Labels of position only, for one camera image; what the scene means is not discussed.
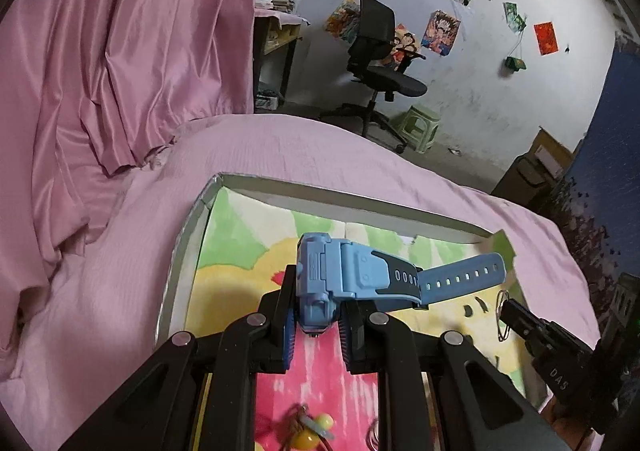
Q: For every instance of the cardboard box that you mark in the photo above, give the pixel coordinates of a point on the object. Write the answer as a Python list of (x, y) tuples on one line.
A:
[(552, 151), (520, 181)]

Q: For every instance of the pink satin curtain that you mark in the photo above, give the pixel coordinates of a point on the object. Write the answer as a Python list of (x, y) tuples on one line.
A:
[(125, 31)]

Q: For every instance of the colourful printed poster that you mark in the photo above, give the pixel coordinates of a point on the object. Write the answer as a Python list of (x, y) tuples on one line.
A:
[(342, 18)]

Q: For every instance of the grey tray box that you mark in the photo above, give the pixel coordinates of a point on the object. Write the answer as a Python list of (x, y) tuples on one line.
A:
[(185, 271)]

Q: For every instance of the wooden desk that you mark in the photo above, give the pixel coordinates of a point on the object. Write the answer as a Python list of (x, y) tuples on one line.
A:
[(280, 33)]

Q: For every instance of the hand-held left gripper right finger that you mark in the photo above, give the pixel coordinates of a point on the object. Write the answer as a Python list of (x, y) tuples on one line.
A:
[(345, 338)]

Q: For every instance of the green hanging ornament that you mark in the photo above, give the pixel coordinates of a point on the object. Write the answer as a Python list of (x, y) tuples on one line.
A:
[(515, 64)]

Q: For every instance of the cartoon wall poster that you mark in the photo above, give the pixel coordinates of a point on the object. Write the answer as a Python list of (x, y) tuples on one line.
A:
[(441, 31)]

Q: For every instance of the black office chair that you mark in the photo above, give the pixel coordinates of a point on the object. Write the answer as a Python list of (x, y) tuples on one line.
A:
[(390, 81)]

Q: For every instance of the red paper sheet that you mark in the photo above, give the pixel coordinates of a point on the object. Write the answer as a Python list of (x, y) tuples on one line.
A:
[(546, 37)]

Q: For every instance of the cartoon figures poster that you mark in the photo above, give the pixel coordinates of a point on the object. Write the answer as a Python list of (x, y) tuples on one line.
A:
[(405, 43)]

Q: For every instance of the pile of papers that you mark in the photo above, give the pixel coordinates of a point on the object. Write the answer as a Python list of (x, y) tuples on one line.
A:
[(277, 1)]

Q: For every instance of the blue watch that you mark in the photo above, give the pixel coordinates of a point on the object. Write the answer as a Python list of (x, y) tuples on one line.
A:
[(345, 271)]

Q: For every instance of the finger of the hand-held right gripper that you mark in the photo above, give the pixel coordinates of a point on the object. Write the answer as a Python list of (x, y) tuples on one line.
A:
[(517, 315)]

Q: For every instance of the blue printed curtain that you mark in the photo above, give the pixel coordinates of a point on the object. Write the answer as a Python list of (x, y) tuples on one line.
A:
[(610, 181)]

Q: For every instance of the green plastic stool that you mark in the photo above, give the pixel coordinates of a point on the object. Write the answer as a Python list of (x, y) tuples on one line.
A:
[(420, 126)]

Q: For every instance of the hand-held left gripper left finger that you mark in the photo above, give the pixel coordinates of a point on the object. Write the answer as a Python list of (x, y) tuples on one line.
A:
[(289, 331)]

